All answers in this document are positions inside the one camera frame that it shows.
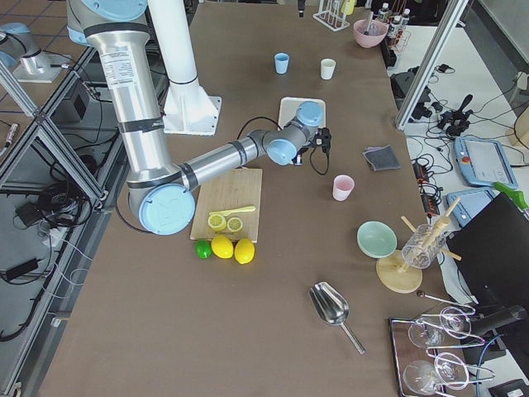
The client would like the wooden cup stand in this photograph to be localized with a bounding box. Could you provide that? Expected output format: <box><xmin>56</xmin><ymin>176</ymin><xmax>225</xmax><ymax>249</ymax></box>
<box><xmin>376</xmin><ymin>197</ymin><xmax>462</xmax><ymax>294</ymax></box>

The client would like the green bowl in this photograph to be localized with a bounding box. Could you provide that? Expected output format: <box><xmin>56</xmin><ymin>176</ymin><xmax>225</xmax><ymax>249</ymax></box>
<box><xmin>357</xmin><ymin>221</ymin><xmax>397</xmax><ymax>259</ymax></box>

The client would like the yellow plastic knife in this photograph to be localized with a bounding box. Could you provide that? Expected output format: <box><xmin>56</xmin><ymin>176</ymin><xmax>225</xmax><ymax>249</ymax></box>
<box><xmin>208</xmin><ymin>205</ymin><xmax>256</xmax><ymax>217</ymax></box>

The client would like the grey folded cloth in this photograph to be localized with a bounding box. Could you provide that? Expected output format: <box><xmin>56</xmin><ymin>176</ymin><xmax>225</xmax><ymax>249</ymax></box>
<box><xmin>363</xmin><ymin>145</ymin><xmax>401</xmax><ymax>171</ymax></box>

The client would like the metal pestle in bowl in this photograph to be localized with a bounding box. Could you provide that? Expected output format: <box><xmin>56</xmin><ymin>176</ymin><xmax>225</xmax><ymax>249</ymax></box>
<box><xmin>364</xmin><ymin>12</ymin><xmax>374</xmax><ymax>36</ymax></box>

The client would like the whole lemon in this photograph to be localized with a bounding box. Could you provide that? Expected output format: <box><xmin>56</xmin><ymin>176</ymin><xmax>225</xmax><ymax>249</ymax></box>
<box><xmin>211</xmin><ymin>234</ymin><xmax>234</xmax><ymax>259</ymax></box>
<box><xmin>234</xmin><ymin>238</ymin><xmax>255</xmax><ymax>265</ymax></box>

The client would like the blue cup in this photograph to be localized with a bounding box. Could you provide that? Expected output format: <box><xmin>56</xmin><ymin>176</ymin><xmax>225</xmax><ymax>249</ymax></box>
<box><xmin>274</xmin><ymin>53</ymin><xmax>290</xmax><ymax>74</ymax></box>

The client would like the beige rabbit tray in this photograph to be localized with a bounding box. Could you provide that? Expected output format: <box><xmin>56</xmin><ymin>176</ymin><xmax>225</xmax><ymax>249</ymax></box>
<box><xmin>278</xmin><ymin>97</ymin><xmax>326</xmax><ymax>141</ymax></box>

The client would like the green lime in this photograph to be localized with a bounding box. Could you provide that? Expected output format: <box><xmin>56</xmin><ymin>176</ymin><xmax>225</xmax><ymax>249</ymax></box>
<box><xmin>194</xmin><ymin>240</ymin><xmax>212</xmax><ymax>259</ymax></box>

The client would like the metal scoop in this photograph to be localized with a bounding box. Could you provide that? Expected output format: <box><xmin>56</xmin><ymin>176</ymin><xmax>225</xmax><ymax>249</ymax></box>
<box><xmin>309</xmin><ymin>281</ymin><xmax>366</xmax><ymax>355</ymax></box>

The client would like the lemon half outer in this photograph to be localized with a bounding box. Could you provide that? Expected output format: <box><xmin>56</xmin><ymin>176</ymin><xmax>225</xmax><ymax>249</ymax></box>
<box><xmin>226</xmin><ymin>217</ymin><xmax>244</xmax><ymax>233</ymax></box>

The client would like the blue teach pendant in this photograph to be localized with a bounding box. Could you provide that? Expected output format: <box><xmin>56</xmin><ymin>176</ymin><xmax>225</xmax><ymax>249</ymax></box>
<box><xmin>454</xmin><ymin>136</ymin><xmax>518</xmax><ymax>189</ymax></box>
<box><xmin>446</xmin><ymin>187</ymin><xmax>496</xmax><ymax>227</ymax></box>

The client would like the cream cup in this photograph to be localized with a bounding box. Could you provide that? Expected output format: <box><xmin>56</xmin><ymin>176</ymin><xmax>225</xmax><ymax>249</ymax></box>
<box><xmin>320</xmin><ymin>58</ymin><xmax>336</xmax><ymax>80</ymax></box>

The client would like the white wire cup rack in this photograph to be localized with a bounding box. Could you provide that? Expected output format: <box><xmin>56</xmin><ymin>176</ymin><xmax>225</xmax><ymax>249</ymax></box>
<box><xmin>312</xmin><ymin>0</ymin><xmax>356</xmax><ymax>31</ymax></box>

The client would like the clear glass mug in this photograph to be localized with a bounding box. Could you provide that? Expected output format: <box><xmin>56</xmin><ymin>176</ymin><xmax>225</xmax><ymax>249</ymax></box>
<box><xmin>402</xmin><ymin>224</ymin><xmax>447</xmax><ymax>269</ymax></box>

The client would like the lemon half near knife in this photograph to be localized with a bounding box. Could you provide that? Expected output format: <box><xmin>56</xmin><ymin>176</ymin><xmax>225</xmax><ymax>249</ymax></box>
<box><xmin>207</xmin><ymin>213</ymin><xmax>227</xmax><ymax>232</ymax></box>

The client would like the pink cup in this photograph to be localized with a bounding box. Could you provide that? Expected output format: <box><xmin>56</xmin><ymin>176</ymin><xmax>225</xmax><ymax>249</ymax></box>
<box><xmin>332</xmin><ymin>175</ymin><xmax>355</xmax><ymax>202</ymax></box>

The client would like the aluminium frame post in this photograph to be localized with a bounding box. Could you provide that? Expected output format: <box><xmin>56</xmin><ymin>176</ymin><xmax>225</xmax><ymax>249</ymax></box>
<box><xmin>395</xmin><ymin>0</ymin><xmax>468</xmax><ymax>132</ymax></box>

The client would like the black monitor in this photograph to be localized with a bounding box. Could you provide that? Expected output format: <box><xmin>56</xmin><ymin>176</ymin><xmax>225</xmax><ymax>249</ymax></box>
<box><xmin>448</xmin><ymin>193</ymin><xmax>528</xmax><ymax>309</ymax></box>

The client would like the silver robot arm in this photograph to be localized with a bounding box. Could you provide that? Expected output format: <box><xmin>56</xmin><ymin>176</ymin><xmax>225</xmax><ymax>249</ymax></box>
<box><xmin>67</xmin><ymin>1</ymin><xmax>323</xmax><ymax>235</ymax></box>

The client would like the white pillar base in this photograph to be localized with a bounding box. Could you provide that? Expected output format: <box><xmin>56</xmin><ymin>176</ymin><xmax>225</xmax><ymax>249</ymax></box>
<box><xmin>148</xmin><ymin>0</ymin><xmax>222</xmax><ymax>136</ymax></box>

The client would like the wooden cutting board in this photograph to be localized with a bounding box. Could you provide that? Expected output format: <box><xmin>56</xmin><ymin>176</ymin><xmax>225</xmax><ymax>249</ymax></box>
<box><xmin>190</xmin><ymin>169</ymin><xmax>263</xmax><ymax>243</ymax></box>

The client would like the pink bowl with ice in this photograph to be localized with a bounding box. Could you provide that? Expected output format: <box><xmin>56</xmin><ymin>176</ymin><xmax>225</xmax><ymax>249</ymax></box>
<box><xmin>353</xmin><ymin>19</ymin><xmax>388</xmax><ymax>48</ymax></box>

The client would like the wine glass rack tray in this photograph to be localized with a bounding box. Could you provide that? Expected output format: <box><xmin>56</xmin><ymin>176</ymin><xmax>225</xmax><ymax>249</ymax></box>
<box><xmin>388</xmin><ymin>305</ymin><xmax>495</xmax><ymax>396</ymax></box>

